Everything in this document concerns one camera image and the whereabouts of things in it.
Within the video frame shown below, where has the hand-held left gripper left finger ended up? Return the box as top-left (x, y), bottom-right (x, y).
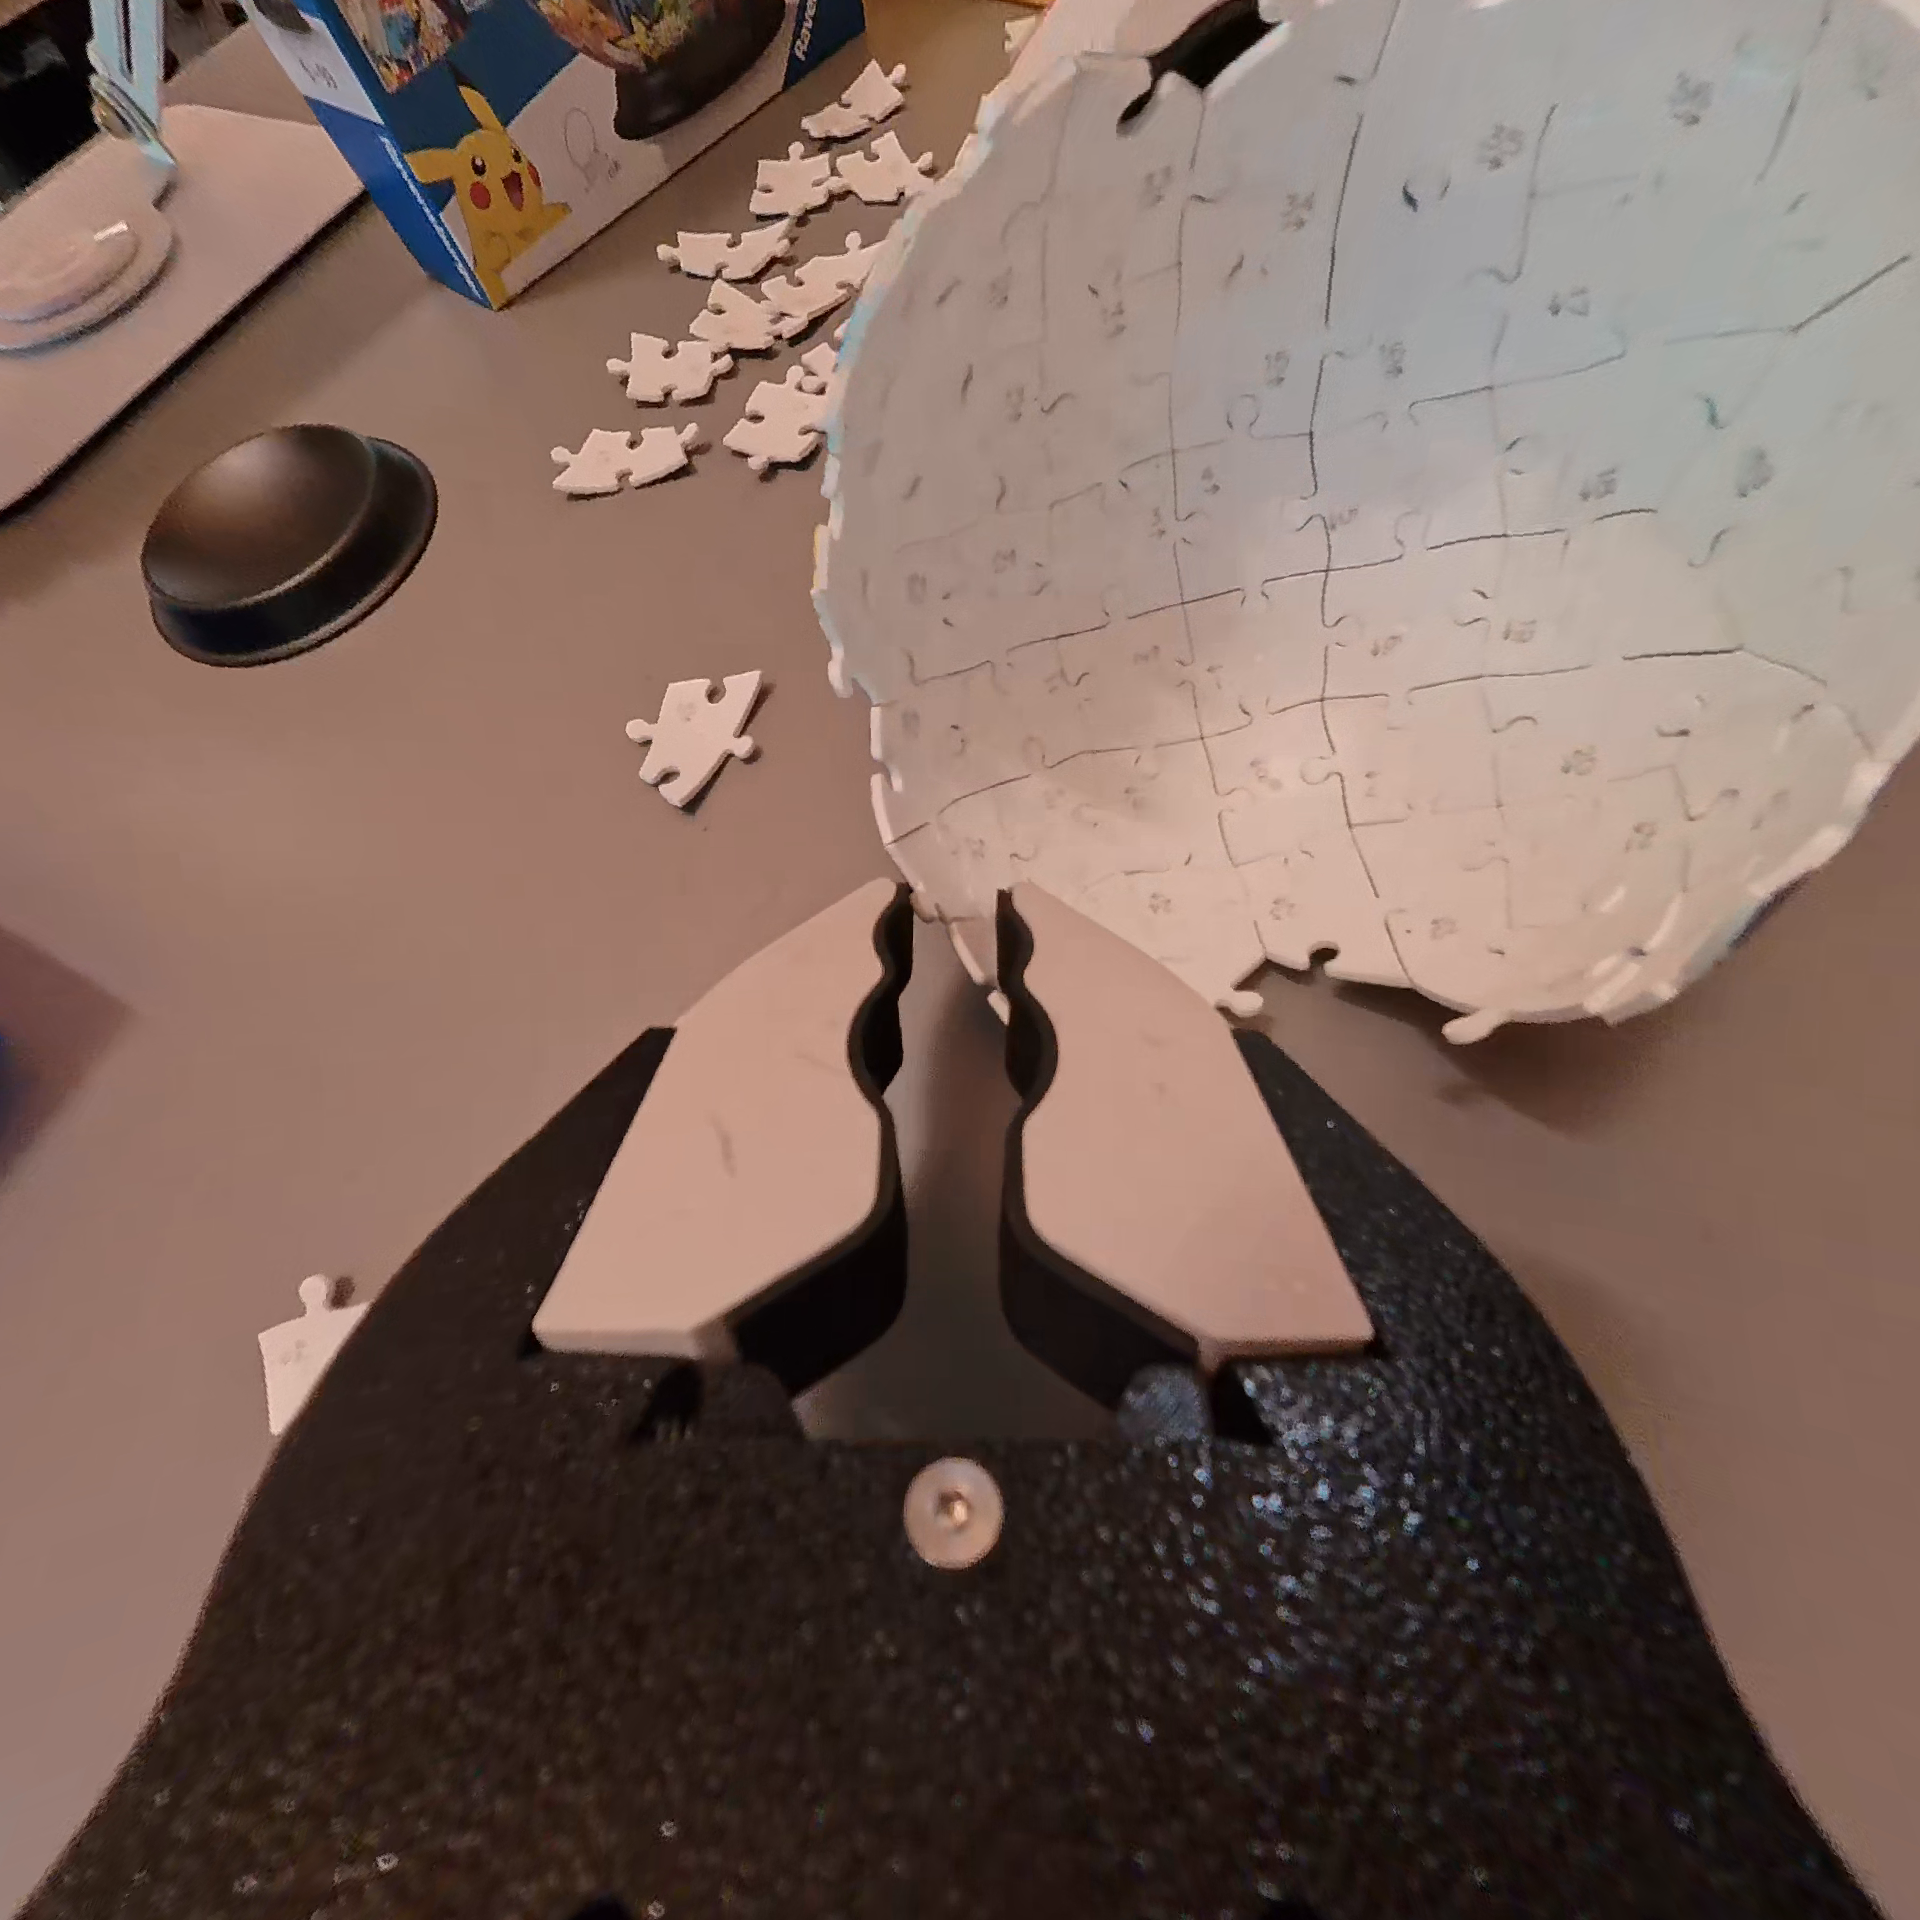
top-left (532, 879), bottom-right (916, 1401)

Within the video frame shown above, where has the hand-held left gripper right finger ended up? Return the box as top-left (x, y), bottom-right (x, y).
top-left (993, 883), bottom-right (1378, 1416)

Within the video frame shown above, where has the unfinished white puzzle ball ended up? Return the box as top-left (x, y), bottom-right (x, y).
top-left (810, 0), bottom-right (1920, 1047)

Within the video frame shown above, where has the curved white puzzle piece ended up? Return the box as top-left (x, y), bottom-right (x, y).
top-left (259, 1273), bottom-right (371, 1439)
top-left (625, 670), bottom-right (765, 809)

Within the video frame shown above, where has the black round ball stand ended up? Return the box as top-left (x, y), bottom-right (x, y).
top-left (140, 423), bottom-right (442, 666)

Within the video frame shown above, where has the pile of white puzzle pieces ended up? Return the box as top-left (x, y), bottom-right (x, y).
top-left (550, 58), bottom-right (939, 501)

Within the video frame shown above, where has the blue printed puzzle box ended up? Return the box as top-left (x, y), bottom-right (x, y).
top-left (240, 0), bottom-right (869, 313)

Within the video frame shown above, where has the white monitor stand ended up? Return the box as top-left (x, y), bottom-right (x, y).
top-left (0, 0), bottom-right (182, 358)

